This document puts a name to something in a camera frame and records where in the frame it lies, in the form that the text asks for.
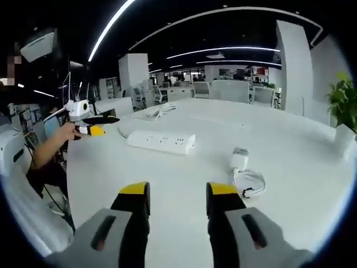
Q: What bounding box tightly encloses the person's left hand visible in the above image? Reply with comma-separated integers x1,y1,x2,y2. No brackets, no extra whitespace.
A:
54,121,85,142

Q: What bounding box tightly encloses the person's white shirt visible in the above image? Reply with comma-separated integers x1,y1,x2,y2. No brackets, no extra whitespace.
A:
0,167,75,257

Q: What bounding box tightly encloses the white low cabinet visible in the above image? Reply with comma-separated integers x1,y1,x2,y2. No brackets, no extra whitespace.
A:
94,97,134,119

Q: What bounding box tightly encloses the white office chair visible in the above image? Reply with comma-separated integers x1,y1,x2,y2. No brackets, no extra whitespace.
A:
252,87,276,108
132,87,148,109
152,84,168,104
192,81,212,99

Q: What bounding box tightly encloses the potted green plant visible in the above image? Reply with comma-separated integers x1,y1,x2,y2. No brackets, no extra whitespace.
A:
326,71,357,162

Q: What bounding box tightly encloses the white desk partition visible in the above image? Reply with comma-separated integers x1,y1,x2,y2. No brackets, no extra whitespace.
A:
210,80,251,104

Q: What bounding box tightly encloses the white power strip cord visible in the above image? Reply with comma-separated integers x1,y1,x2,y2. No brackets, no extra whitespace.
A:
117,117,158,140

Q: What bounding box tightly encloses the white charger cable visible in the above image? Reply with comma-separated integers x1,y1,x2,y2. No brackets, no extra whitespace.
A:
231,166,267,200

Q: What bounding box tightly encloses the white ceiling air unit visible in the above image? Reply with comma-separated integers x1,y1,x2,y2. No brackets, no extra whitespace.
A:
20,28,56,63

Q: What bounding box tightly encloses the white ceiling light strip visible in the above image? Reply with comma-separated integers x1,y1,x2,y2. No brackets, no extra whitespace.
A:
88,0,137,63
166,46,281,60
203,59,283,68

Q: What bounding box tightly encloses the white worn chest device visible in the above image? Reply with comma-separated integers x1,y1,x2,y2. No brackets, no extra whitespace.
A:
0,122,28,179

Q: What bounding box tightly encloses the computer monitor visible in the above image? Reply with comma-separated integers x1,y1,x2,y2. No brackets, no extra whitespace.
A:
42,114,66,140

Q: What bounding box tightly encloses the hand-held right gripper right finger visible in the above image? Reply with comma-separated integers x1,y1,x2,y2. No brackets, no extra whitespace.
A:
206,181,309,268

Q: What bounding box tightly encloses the white desk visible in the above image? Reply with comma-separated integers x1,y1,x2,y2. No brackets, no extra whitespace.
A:
66,97,356,268

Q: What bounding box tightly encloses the white coiled cable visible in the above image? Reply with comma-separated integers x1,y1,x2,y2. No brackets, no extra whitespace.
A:
144,101,180,119

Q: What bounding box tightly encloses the white power strip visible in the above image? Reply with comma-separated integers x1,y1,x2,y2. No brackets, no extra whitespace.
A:
127,130,196,156

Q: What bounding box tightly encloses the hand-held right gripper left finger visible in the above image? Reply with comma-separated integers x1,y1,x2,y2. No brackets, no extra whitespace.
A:
46,181,151,268

